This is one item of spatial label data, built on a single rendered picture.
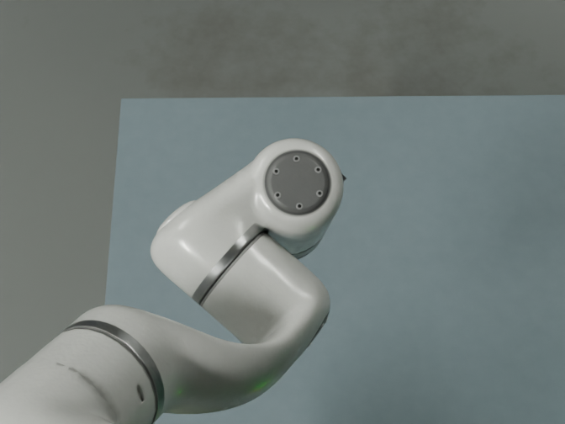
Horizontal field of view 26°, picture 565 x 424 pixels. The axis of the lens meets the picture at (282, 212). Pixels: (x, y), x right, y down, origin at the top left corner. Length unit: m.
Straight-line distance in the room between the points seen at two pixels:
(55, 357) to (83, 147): 1.89
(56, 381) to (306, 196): 0.26
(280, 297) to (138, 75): 1.89
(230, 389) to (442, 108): 0.95
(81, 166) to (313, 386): 1.23
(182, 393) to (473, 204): 0.88
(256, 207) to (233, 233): 0.03
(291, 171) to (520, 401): 0.66
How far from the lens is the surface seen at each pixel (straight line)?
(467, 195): 1.64
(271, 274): 0.90
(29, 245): 2.52
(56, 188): 2.59
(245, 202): 0.91
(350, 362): 1.50
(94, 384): 0.75
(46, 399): 0.73
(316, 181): 0.91
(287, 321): 0.88
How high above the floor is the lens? 2.09
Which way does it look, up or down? 56 degrees down
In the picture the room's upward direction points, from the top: straight up
